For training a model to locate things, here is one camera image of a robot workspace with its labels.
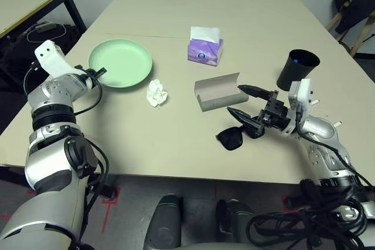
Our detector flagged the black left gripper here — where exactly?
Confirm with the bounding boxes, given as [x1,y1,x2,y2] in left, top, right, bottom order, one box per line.
[74,64,108,90]

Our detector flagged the black plastic cup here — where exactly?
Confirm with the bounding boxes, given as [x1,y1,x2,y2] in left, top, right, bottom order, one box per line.
[277,48,321,91]

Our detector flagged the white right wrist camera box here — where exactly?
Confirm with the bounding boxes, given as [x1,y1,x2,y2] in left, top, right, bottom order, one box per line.
[288,78,315,116]

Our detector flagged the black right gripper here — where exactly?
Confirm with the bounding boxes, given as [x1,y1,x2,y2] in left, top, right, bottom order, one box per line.
[227,84,294,140]

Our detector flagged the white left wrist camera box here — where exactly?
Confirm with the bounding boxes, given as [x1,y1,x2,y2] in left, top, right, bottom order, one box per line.
[34,40,74,78]

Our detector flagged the grey robot right leg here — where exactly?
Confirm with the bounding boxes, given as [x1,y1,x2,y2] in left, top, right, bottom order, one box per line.
[215,198,264,245]

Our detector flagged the yellow-edged side table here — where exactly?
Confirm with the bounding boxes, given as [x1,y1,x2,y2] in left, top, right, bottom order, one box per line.
[0,0,87,40]

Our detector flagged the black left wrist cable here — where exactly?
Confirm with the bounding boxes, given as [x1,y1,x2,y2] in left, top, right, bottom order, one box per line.
[23,61,103,116]

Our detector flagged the black sunglasses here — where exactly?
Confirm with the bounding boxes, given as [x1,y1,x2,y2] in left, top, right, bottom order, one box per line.
[216,125,264,151]

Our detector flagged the green plastic plate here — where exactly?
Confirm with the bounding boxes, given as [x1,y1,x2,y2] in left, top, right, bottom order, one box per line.
[88,38,154,89]

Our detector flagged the wooden stool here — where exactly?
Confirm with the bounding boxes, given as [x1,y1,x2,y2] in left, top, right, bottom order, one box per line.
[326,9,375,57]

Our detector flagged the grey glasses case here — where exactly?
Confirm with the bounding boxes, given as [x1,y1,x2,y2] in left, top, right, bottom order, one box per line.
[193,72,250,112]

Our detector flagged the grey robot left leg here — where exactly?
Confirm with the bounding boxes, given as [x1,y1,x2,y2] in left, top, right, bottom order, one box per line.
[145,193,184,248]

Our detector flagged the black cable bundle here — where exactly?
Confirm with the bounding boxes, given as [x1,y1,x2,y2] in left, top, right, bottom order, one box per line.
[246,178,375,250]

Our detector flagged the grey robot leg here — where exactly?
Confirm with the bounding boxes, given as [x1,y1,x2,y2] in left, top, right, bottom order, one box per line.
[215,198,264,245]
[145,193,184,248]

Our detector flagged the grey power adapter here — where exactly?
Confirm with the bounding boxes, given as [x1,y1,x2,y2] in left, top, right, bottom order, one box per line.
[34,21,57,33]

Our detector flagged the white cable loop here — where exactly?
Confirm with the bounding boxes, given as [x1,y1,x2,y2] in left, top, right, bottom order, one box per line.
[26,21,67,43]

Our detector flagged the purple tissue pack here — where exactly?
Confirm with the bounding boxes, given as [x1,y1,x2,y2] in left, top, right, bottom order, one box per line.
[186,26,225,67]

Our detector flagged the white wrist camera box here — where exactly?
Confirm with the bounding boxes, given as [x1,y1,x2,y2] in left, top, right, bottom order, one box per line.
[288,78,315,116]
[34,40,74,78]

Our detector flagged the white tissue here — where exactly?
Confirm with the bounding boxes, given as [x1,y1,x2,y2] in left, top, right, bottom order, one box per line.
[146,79,169,108]

